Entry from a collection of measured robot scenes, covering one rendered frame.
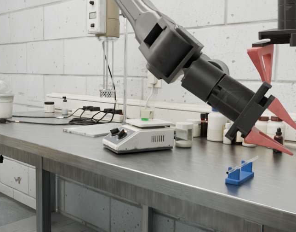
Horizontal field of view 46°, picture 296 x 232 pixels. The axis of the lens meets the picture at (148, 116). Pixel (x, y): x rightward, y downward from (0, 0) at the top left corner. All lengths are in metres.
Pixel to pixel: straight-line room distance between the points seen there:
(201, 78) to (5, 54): 2.47
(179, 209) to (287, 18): 0.50
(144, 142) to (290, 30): 0.63
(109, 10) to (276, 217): 1.05
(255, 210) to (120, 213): 1.36
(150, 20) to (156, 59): 0.08
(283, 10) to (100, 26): 0.95
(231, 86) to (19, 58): 2.29
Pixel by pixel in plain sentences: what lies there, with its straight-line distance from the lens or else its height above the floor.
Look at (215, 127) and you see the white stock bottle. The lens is 1.30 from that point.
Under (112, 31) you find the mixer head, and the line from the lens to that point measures 1.46.
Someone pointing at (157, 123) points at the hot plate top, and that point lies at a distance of 1.09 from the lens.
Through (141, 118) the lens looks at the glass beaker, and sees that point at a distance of 1.12.
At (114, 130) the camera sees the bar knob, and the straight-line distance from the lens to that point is 1.12.
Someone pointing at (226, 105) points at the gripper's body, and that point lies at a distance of 0.54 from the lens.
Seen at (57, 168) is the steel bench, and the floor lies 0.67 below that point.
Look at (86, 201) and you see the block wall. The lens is 2.21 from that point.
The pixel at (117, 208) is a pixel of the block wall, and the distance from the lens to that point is 2.01.
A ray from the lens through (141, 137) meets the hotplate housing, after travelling 1.06.
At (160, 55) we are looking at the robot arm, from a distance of 0.56.
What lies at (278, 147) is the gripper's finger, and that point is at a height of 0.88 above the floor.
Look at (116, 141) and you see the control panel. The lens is 1.07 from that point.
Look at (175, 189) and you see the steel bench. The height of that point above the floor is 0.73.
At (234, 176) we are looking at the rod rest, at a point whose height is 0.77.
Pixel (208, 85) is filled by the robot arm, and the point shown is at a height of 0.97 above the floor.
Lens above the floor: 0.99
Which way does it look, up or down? 7 degrees down
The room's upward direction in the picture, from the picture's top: 1 degrees clockwise
